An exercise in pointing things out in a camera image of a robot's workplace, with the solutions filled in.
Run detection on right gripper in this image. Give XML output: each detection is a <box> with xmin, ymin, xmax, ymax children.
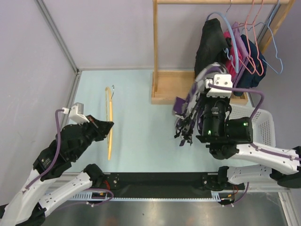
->
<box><xmin>201</xmin><ymin>86</ymin><xmax>231</xmax><ymax>140</ymax></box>

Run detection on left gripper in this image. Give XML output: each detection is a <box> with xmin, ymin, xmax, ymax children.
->
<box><xmin>72</xmin><ymin>113</ymin><xmax>114</xmax><ymax>159</ymax></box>

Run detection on yellow hanger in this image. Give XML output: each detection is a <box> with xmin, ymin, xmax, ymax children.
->
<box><xmin>104</xmin><ymin>85</ymin><xmax>116</xmax><ymax>161</ymax></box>

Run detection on purple camouflage trousers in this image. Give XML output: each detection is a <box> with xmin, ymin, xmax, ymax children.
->
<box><xmin>173</xmin><ymin>62</ymin><xmax>228</xmax><ymax>146</ymax></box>

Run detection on black trousers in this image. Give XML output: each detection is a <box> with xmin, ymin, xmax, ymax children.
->
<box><xmin>194</xmin><ymin>18</ymin><xmax>232</xmax><ymax>77</ymax></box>

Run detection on light blue plastic hanger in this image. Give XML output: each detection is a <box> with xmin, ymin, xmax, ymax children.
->
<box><xmin>206</xmin><ymin>11</ymin><xmax>239</xmax><ymax>73</ymax></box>

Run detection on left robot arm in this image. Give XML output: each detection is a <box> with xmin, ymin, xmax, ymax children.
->
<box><xmin>0</xmin><ymin>115</ymin><xmax>114</xmax><ymax>226</ymax></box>

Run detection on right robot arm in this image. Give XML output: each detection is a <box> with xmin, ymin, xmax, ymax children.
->
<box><xmin>197</xmin><ymin>94</ymin><xmax>301</xmax><ymax>189</ymax></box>

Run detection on pink trousers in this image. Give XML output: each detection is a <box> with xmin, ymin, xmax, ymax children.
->
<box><xmin>223</xmin><ymin>32</ymin><xmax>241</xmax><ymax>81</ymax></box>

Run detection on navy trousers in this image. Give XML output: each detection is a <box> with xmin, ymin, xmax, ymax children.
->
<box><xmin>233</xmin><ymin>34</ymin><xmax>268</xmax><ymax>97</ymax></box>

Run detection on lilac trousers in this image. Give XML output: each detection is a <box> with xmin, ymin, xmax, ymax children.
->
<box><xmin>231</xmin><ymin>22</ymin><xmax>249</xmax><ymax>87</ymax></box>

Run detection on wooden clothes rack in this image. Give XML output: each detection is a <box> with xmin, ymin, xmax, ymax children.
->
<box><xmin>151</xmin><ymin>0</ymin><xmax>295</xmax><ymax>105</ymax></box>

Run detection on white plastic basket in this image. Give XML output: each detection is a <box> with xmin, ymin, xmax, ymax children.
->
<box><xmin>230</xmin><ymin>105</ymin><xmax>276</xmax><ymax>147</ymax></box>

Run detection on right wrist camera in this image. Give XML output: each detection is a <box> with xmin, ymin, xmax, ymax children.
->
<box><xmin>205</xmin><ymin>74</ymin><xmax>233</xmax><ymax>98</ymax></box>

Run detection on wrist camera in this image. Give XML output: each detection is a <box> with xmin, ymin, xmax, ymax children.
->
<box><xmin>62</xmin><ymin>102</ymin><xmax>89</xmax><ymax>124</ymax></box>
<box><xmin>205</xmin><ymin>74</ymin><xmax>233</xmax><ymax>98</ymax></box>

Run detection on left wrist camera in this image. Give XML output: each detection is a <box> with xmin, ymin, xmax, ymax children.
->
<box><xmin>62</xmin><ymin>102</ymin><xmax>89</xmax><ymax>124</ymax></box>

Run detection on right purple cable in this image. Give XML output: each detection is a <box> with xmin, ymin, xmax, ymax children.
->
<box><xmin>208</xmin><ymin>84</ymin><xmax>301</xmax><ymax>162</ymax></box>

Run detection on purple cable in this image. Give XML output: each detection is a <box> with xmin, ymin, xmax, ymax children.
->
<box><xmin>208</xmin><ymin>84</ymin><xmax>301</xmax><ymax>162</ymax></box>
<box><xmin>24</xmin><ymin>109</ymin><xmax>64</xmax><ymax>189</ymax></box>

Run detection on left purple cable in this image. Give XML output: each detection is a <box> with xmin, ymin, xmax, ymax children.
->
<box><xmin>24</xmin><ymin>109</ymin><xmax>64</xmax><ymax>189</ymax></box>

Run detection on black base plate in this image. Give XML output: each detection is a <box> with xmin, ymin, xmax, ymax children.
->
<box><xmin>105</xmin><ymin>172</ymin><xmax>223</xmax><ymax>199</ymax></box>

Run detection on white cable duct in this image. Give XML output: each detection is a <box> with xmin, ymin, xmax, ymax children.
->
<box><xmin>68</xmin><ymin>190</ymin><xmax>234</xmax><ymax>202</ymax></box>

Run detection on pink wire hanger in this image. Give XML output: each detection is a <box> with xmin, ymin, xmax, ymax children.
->
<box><xmin>250</xmin><ymin>0</ymin><xmax>264</xmax><ymax>77</ymax></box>
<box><xmin>237</xmin><ymin>1</ymin><xmax>256</xmax><ymax>74</ymax></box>

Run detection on blue wire hanger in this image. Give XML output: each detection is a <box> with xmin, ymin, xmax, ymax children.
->
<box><xmin>257</xmin><ymin>0</ymin><xmax>284</xmax><ymax>74</ymax></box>

